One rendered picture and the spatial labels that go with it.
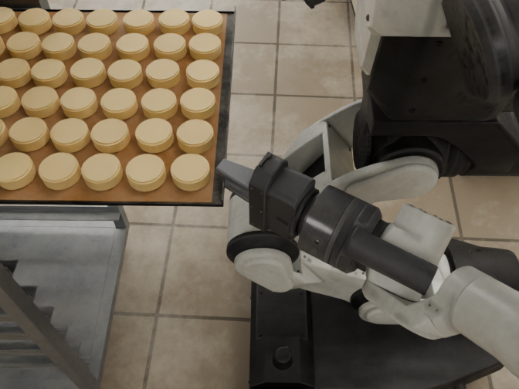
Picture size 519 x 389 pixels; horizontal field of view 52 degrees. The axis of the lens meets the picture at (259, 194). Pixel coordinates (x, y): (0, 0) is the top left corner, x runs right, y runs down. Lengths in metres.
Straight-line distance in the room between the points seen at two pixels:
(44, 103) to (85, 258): 0.77
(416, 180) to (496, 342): 0.36
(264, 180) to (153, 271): 1.04
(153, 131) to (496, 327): 0.48
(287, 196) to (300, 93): 1.45
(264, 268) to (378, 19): 0.57
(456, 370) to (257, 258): 0.60
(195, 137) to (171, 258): 0.95
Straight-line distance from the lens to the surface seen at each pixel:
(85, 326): 1.43
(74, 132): 0.76
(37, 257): 1.57
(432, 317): 0.58
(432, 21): 0.57
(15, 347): 1.27
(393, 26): 0.59
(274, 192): 0.63
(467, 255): 1.30
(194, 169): 0.68
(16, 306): 0.93
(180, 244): 1.66
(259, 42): 2.28
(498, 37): 0.43
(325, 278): 1.17
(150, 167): 0.70
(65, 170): 0.72
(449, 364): 1.38
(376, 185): 0.83
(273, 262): 1.01
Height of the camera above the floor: 1.41
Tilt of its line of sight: 54 degrees down
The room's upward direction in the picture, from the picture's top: straight up
